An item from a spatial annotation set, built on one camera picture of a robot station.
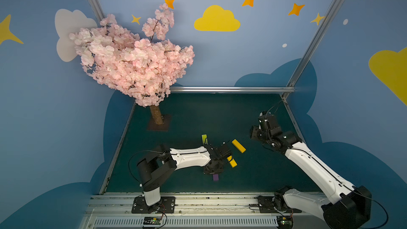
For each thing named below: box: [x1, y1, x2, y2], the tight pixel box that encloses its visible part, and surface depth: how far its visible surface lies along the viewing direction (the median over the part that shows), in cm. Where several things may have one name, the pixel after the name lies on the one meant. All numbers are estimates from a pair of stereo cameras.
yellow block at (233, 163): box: [229, 158, 238, 168], surface depth 89 cm
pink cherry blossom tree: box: [69, 2, 195, 126], surface depth 67 cm
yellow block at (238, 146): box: [231, 138, 247, 154], surface depth 96 cm
